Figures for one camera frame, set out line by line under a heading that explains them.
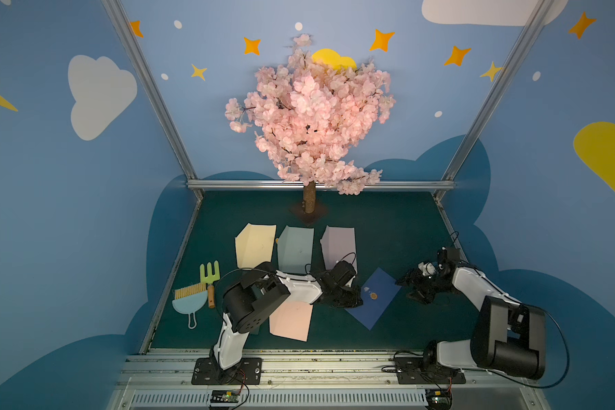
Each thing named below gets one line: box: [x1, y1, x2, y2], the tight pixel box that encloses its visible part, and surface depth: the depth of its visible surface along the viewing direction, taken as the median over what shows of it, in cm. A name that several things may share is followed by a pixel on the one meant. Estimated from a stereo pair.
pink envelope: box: [269, 300, 314, 342], surface depth 86 cm
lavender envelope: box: [319, 225, 358, 274], surface depth 107 cm
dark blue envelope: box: [344, 267, 402, 331], surface depth 92 cm
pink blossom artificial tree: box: [224, 34, 396, 214], surface depth 74 cm
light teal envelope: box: [276, 225, 315, 274], surface depth 105 cm
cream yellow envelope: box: [234, 222, 277, 270], surface depth 106 cm
